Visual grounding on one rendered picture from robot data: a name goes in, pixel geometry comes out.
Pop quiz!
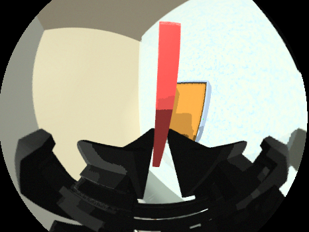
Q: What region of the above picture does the red slab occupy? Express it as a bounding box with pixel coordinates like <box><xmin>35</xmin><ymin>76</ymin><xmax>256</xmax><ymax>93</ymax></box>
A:
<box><xmin>152</xmin><ymin>22</ymin><xmax>181</xmax><ymax>167</ymax></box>

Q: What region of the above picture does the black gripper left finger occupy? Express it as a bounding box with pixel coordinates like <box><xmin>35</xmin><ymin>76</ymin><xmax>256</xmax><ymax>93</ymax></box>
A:
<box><xmin>77</xmin><ymin>127</ymin><xmax>155</xmax><ymax>199</ymax></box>

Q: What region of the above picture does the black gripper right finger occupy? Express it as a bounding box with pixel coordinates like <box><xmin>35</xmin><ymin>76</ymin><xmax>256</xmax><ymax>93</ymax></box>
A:
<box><xmin>168</xmin><ymin>129</ymin><xmax>248</xmax><ymax>198</ymax></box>

